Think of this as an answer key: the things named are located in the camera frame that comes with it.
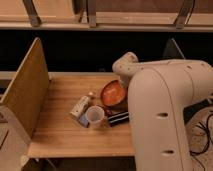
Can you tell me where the orange ceramic bowl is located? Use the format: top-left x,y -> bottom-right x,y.
100,80 -> 127,108

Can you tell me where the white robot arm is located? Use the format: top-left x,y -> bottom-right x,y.
112,52 -> 213,171

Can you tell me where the white plastic cup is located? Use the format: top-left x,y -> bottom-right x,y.
85,105 -> 105,129

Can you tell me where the black rectangular box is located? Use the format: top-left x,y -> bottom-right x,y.
108,112 -> 129,126

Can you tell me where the white squeeze bottle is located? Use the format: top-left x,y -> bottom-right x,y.
70,92 -> 95,119

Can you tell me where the small blue packet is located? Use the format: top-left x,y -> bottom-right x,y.
79,114 -> 89,128

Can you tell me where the wooden upper shelf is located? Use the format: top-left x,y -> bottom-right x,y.
0,0 -> 213,32

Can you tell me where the wooden side panel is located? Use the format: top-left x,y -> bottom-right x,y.
0,38 -> 49,141

